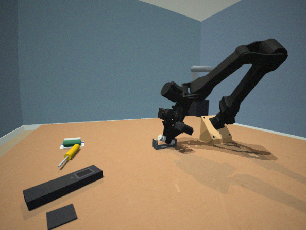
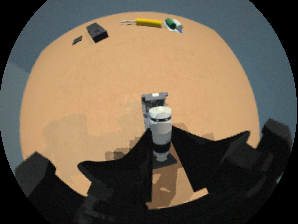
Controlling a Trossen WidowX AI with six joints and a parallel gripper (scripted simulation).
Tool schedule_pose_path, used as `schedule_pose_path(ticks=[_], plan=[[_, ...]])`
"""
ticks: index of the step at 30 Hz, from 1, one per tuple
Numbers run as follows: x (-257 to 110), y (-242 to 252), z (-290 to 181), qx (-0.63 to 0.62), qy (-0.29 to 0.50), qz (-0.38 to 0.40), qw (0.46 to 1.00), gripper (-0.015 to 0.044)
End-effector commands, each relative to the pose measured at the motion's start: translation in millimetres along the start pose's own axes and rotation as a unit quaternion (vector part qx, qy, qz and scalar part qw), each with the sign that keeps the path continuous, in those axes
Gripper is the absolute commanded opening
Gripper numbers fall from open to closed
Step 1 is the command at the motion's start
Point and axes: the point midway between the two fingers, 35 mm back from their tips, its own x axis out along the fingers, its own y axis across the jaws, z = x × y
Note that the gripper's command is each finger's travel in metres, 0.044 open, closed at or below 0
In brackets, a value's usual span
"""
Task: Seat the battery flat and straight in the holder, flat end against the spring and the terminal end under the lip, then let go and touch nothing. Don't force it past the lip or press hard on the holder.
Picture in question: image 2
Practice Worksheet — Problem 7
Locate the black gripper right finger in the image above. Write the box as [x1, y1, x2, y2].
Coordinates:
[172, 125, 251, 193]

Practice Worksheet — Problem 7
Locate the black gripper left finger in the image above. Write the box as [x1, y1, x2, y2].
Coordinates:
[77, 127, 153, 202]

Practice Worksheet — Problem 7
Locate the yellow-handled screwdriver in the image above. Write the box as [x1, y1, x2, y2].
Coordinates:
[120, 18, 162, 28]

